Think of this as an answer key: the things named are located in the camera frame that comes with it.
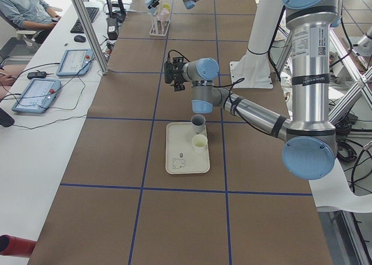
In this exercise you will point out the white wire cup rack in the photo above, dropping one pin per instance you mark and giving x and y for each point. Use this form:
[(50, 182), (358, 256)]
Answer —
[(159, 28)]

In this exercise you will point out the yellow plastic cup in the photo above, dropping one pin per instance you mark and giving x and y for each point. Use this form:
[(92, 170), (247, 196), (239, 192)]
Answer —
[(166, 6)]

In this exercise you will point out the pink plastic cup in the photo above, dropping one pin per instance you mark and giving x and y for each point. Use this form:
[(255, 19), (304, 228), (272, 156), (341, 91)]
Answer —
[(163, 15)]

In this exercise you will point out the black power adapter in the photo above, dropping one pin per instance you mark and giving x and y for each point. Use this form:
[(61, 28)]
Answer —
[(36, 74)]

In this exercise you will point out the blue plastic cup front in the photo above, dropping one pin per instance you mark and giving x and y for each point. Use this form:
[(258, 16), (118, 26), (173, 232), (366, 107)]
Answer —
[(153, 11)]

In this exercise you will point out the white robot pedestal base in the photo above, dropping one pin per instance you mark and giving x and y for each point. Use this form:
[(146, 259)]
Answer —
[(254, 65)]

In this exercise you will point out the teach pendant tablet far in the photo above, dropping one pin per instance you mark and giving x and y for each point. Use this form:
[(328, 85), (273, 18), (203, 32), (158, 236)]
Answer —
[(75, 62)]

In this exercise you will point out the red bottle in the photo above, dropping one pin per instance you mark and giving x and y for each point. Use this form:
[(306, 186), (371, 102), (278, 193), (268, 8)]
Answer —
[(16, 246)]

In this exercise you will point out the white chair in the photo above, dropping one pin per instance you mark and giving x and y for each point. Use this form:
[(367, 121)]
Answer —
[(331, 193)]

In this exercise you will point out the cream plastic tray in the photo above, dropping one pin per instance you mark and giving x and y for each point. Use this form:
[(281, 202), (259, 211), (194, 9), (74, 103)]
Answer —
[(180, 155)]

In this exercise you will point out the black computer mouse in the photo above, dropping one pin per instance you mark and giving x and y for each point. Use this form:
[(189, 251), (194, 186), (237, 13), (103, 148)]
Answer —
[(79, 39)]

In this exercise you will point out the teach pendant tablet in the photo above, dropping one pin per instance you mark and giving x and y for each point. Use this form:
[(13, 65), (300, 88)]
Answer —
[(75, 62), (38, 96)]

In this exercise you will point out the aluminium frame post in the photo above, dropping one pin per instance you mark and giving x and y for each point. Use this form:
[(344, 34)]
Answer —
[(90, 34)]

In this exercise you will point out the pale cream plastic cup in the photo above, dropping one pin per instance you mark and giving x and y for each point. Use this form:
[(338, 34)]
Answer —
[(199, 143)]

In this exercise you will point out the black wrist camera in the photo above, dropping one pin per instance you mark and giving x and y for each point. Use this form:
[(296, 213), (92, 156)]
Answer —
[(168, 72)]

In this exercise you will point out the teach pendant tablet near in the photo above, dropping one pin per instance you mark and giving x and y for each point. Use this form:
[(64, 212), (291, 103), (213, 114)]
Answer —
[(38, 96)]

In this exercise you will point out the person in blue shirt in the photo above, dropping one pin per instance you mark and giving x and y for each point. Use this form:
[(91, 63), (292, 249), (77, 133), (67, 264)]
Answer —
[(34, 15)]

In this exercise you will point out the grey plastic cup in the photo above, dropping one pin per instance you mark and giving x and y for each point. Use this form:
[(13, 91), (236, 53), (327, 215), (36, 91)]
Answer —
[(198, 122)]

